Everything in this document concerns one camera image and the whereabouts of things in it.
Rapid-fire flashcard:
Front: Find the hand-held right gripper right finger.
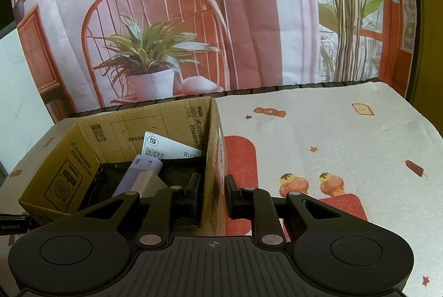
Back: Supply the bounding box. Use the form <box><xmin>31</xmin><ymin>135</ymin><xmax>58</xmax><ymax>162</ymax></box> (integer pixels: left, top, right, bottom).
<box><xmin>225</xmin><ymin>174</ymin><xmax>367</xmax><ymax>246</ymax></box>

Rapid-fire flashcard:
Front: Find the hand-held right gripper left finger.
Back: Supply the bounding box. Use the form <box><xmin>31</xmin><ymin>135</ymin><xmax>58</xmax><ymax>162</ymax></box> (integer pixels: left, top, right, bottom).
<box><xmin>74</xmin><ymin>173</ymin><xmax>205</xmax><ymax>247</ymax></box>

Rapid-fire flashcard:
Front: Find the white charger plug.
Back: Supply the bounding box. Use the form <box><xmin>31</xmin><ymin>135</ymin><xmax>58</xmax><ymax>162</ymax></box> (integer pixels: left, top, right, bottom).
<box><xmin>136</xmin><ymin>170</ymin><xmax>167</xmax><ymax>197</ymax></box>

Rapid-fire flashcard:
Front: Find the brown cardboard box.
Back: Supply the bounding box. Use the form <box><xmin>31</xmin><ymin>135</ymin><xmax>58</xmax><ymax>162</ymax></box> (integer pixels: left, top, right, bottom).
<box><xmin>18</xmin><ymin>96</ymin><xmax>227</xmax><ymax>237</ymax></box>

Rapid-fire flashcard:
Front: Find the lavender cylindrical bottle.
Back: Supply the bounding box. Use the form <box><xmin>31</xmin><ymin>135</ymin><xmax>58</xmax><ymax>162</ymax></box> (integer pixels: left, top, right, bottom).
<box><xmin>111</xmin><ymin>154</ymin><xmax>163</xmax><ymax>199</ymax></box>

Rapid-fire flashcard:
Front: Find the white printed card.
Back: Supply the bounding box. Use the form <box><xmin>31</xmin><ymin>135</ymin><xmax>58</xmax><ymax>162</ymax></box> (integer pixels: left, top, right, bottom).
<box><xmin>141</xmin><ymin>131</ymin><xmax>202</xmax><ymax>161</ymax></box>

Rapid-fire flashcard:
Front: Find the printed white tablecloth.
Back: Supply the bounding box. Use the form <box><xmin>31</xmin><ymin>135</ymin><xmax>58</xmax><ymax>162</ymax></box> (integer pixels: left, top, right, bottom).
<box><xmin>0</xmin><ymin>81</ymin><xmax>443</xmax><ymax>297</ymax></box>

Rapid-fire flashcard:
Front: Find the white board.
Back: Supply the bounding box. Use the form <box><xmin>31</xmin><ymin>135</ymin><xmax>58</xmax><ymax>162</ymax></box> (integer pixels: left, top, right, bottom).
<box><xmin>0</xmin><ymin>29</ymin><xmax>56</xmax><ymax>176</ymax></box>

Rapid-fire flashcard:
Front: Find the printed backdrop cloth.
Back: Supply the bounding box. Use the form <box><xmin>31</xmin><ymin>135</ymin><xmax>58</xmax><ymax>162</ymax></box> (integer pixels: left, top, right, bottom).
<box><xmin>7</xmin><ymin>0</ymin><xmax>418</xmax><ymax>118</ymax></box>

